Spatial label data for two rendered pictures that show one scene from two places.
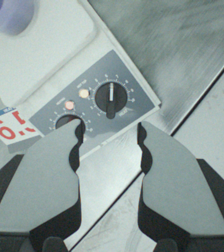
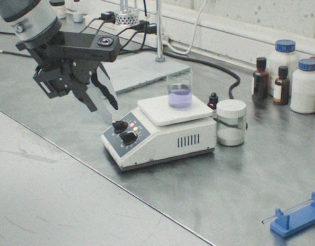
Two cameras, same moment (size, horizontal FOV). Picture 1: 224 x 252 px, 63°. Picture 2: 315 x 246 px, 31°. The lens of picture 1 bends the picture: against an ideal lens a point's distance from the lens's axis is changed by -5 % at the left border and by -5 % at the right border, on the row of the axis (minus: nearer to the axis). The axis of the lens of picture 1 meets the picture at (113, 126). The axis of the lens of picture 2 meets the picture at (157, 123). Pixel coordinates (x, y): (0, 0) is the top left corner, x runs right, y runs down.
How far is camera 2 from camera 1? 96 cm
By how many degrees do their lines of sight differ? 48
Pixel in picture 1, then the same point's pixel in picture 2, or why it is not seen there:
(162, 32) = (167, 177)
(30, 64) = (152, 107)
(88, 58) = (150, 127)
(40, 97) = (139, 114)
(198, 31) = (161, 189)
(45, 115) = (130, 117)
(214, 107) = (112, 189)
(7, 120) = not seen: hidden behind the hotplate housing
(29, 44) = (162, 107)
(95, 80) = (139, 132)
